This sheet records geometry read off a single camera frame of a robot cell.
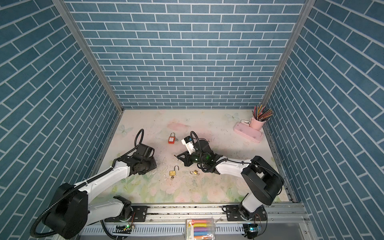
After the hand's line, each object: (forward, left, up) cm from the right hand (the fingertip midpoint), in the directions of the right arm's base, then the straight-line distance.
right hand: (176, 156), depth 82 cm
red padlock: (+17, +8, -10) cm, 22 cm away
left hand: (-2, +13, -9) cm, 16 cm away
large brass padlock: (-5, +3, -13) cm, 14 cm away
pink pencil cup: (+31, -50, -5) cm, 59 cm away
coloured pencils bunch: (+37, -54, -1) cm, 65 cm away
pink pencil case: (+29, -45, -12) cm, 55 cm away
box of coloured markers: (-31, -16, -11) cm, 36 cm away
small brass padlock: (-3, -10, -12) cm, 16 cm away
